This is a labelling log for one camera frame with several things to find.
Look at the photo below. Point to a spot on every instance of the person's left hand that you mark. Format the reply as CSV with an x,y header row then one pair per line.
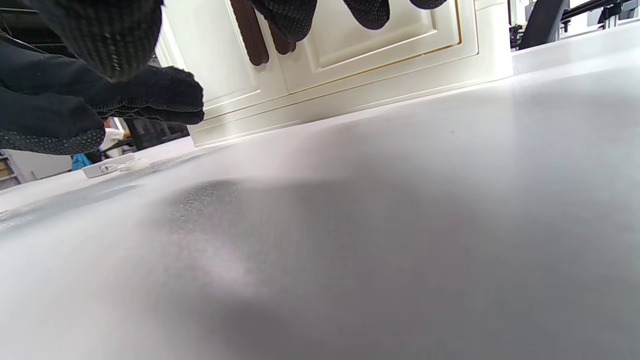
x,y
75,115

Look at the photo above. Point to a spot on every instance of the person's right hand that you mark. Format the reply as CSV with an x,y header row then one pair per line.
x,y
115,35

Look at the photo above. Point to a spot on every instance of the cream two-tier cabinet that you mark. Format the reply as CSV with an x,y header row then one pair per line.
x,y
380,55

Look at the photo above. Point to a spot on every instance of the black padded office chair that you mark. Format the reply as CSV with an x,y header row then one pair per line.
x,y
155,131

